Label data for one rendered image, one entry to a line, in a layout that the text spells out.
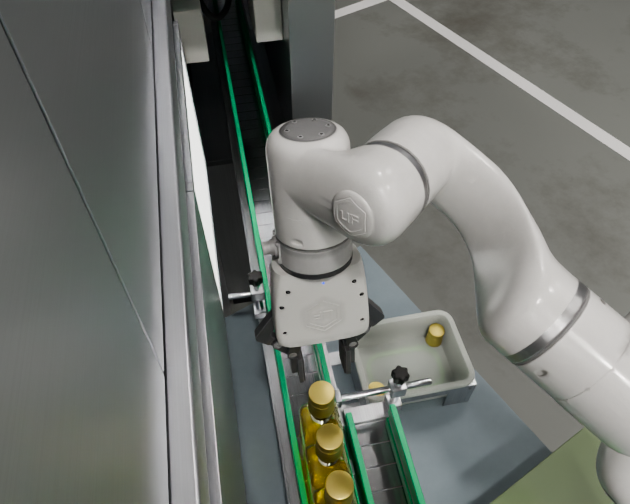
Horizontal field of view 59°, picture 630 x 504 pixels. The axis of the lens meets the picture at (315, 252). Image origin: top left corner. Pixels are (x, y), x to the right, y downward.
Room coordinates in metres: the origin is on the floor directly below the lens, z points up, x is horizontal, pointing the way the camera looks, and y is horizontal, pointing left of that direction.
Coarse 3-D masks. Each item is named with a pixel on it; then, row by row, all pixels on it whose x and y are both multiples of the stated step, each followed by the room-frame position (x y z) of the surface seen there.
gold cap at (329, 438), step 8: (328, 424) 0.27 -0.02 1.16; (320, 432) 0.26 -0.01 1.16; (328, 432) 0.26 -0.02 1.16; (336, 432) 0.26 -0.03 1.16; (320, 440) 0.25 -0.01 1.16; (328, 440) 0.25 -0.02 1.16; (336, 440) 0.25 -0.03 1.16; (320, 448) 0.24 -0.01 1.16; (328, 448) 0.24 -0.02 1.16; (336, 448) 0.24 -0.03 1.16; (320, 456) 0.24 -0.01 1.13; (328, 456) 0.24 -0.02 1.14; (336, 456) 0.24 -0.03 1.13
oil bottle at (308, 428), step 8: (304, 408) 0.32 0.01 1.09; (336, 408) 0.32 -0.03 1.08; (304, 416) 0.31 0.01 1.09; (336, 416) 0.31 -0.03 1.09; (304, 424) 0.30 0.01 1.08; (312, 424) 0.30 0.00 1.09; (320, 424) 0.30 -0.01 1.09; (336, 424) 0.30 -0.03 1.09; (304, 432) 0.29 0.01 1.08; (312, 432) 0.29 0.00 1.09; (304, 440) 0.28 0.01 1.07; (312, 440) 0.28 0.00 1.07; (304, 448) 0.28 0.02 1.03; (304, 456) 0.29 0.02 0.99; (304, 464) 0.29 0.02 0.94; (304, 472) 0.30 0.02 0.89
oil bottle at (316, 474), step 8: (312, 448) 0.26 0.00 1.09; (344, 448) 0.27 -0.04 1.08; (312, 456) 0.25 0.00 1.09; (344, 456) 0.25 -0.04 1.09; (312, 464) 0.24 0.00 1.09; (320, 464) 0.24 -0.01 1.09; (336, 464) 0.24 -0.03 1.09; (344, 464) 0.24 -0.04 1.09; (312, 472) 0.23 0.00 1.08; (320, 472) 0.23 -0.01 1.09; (328, 472) 0.23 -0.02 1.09; (312, 480) 0.23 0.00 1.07; (320, 480) 0.23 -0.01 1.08; (312, 488) 0.22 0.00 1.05
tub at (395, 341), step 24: (432, 312) 0.64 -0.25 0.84; (384, 336) 0.61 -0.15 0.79; (408, 336) 0.61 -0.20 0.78; (456, 336) 0.58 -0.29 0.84; (360, 360) 0.52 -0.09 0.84; (384, 360) 0.56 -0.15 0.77; (408, 360) 0.56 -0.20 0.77; (432, 360) 0.56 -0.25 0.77; (456, 360) 0.54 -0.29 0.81; (384, 384) 0.51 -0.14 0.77; (432, 384) 0.51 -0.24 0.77; (456, 384) 0.47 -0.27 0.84
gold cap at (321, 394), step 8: (312, 384) 0.32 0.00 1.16; (320, 384) 0.32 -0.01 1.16; (328, 384) 0.32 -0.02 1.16; (312, 392) 0.31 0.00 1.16; (320, 392) 0.31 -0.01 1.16; (328, 392) 0.31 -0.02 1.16; (312, 400) 0.30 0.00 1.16; (320, 400) 0.30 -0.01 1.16; (328, 400) 0.30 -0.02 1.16; (312, 408) 0.30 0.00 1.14; (320, 408) 0.29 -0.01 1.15; (328, 408) 0.30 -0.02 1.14; (320, 416) 0.29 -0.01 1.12; (328, 416) 0.30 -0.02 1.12
